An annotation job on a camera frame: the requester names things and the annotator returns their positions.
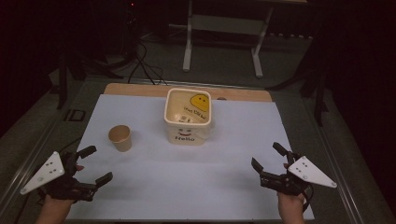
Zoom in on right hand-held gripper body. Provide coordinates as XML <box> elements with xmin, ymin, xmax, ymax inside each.
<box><xmin>260</xmin><ymin>151</ymin><xmax>338</xmax><ymax>197</ymax></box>

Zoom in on black rectangular floor plate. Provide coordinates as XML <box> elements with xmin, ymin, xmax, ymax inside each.
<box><xmin>64</xmin><ymin>108</ymin><xmax>87</xmax><ymax>123</ymax></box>

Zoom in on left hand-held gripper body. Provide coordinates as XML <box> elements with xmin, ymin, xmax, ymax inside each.
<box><xmin>20</xmin><ymin>150</ymin><xmax>97</xmax><ymax>203</ymax></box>

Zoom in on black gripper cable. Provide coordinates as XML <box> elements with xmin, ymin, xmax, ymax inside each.
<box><xmin>301</xmin><ymin>183</ymin><xmax>315</xmax><ymax>214</ymax></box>

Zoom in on white metal table frame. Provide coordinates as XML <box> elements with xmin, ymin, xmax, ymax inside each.
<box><xmin>182</xmin><ymin>0</ymin><xmax>309</xmax><ymax>79</ymax></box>

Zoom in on black cables on floor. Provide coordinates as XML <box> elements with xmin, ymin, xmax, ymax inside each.
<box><xmin>125</xmin><ymin>40</ymin><xmax>169</xmax><ymax>86</ymax></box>

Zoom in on white table mat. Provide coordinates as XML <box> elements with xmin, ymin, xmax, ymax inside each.
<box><xmin>65</xmin><ymin>93</ymin><xmax>316</xmax><ymax>221</ymax></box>

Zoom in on person's left hand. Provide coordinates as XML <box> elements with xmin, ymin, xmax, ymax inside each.
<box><xmin>42</xmin><ymin>163</ymin><xmax>86</xmax><ymax>208</ymax></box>

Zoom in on black metal stand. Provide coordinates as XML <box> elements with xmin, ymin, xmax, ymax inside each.
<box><xmin>55</xmin><ymin>46</ymin><xmax>70</xmax><ymax>110</ymax></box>

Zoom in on brown paper cup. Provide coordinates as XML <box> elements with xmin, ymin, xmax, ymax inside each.
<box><xmin>107</xmin><ymin>124</ymin><xmax>133</xmax><ymax>153</ymax></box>

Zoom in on person's right hand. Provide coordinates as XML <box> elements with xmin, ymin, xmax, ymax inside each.
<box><xmin>276</xmin><ymin>162</ymin><xmax>306</xmax><ymax>216</ymax></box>

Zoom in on cream square bin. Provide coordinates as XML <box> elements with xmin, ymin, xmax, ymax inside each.
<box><xmin>163</xmin><ymin>88</ymin><xmax>216</xmax><ymax>147</ymax></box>

